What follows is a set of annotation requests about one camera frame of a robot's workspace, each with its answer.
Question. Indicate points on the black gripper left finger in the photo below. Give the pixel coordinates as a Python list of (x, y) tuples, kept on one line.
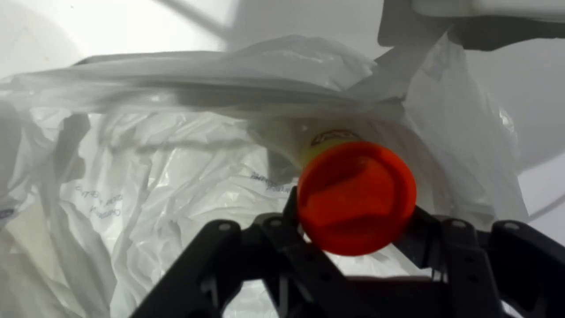
[(253, 271)]

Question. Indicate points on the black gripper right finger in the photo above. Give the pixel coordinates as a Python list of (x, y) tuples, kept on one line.
[(478, 265)]

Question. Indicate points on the dough tub with orange lid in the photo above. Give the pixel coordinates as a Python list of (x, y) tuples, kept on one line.
[(356, 196)]

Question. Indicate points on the white plastic bag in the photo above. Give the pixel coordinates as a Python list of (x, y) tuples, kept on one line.
[(177, 177)]

